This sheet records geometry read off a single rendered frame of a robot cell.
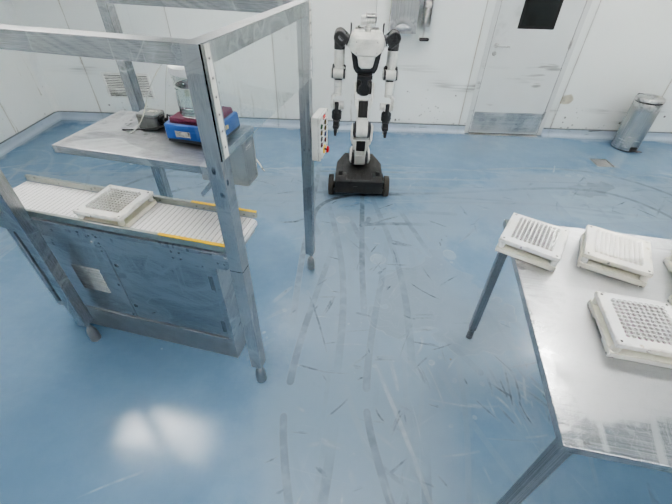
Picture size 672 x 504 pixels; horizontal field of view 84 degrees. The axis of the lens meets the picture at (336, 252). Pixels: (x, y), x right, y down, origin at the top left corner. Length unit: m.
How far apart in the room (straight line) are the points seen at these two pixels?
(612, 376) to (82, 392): 2.45
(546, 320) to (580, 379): 0.24
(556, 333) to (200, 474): 1.66
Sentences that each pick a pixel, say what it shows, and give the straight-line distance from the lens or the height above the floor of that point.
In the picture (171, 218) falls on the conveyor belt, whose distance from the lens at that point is 1.94.
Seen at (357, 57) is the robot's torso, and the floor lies 1.19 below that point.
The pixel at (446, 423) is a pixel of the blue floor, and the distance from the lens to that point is 2.22.
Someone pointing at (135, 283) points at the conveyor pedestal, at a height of 0.50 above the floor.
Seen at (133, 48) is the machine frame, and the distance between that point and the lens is 1.33.
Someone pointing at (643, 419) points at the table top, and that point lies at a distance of 1.48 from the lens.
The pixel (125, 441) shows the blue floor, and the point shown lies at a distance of 2.32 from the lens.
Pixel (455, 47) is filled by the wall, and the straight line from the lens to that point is 5.07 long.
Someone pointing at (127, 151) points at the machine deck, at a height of 1.34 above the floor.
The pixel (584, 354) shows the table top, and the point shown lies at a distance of 1.54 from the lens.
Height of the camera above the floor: 1.93
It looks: 40 degrees down
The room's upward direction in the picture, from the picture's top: 1 degrees clockwise
